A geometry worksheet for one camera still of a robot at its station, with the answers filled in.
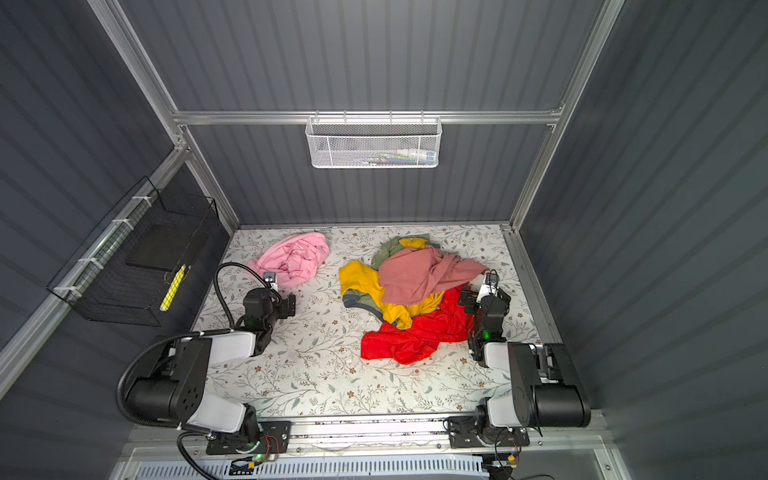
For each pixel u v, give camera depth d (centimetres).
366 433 75
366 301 95
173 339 49
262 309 73
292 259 105
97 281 64
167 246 79
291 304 88
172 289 70
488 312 68
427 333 88
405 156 92
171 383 45
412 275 91
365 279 99
